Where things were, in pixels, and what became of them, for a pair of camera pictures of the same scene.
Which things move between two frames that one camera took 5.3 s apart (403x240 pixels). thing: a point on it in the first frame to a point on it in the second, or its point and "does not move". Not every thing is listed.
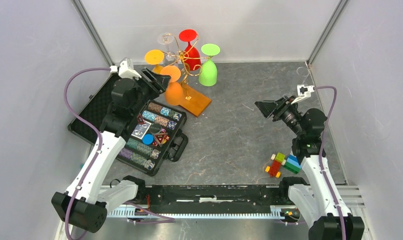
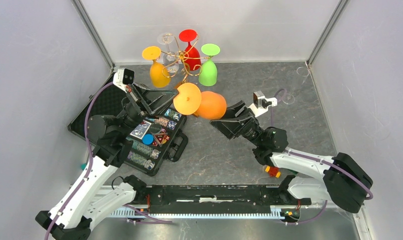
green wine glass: [208, 77] does not move
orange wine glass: [174, 93] to [212, 106]
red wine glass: [192, 57] does not move
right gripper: [279, 106] to [232, 128]
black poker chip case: [156, 136] does not move
